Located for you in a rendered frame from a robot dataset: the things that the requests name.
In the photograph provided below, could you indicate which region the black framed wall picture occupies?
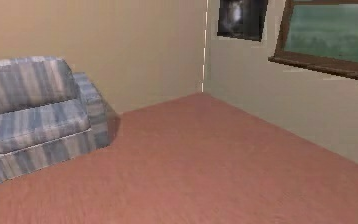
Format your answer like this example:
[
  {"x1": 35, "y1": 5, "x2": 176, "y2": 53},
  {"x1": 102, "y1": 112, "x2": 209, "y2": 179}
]
[{"x1": 216, "y1": 0, "x2": 269, "y2": 43}]

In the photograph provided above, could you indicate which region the blue grey striped sofa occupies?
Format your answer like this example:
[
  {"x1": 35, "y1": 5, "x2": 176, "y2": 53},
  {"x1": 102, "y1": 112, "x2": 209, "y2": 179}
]
[{"x1": 0, "y1": 55, "x2": 119, "y2": 188}]

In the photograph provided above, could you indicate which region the brown framed window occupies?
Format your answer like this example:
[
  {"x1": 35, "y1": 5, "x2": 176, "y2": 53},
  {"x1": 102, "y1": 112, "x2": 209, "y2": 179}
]
[{"x1": 267, "y1": 0, "x2": 358, "y2": 84}]

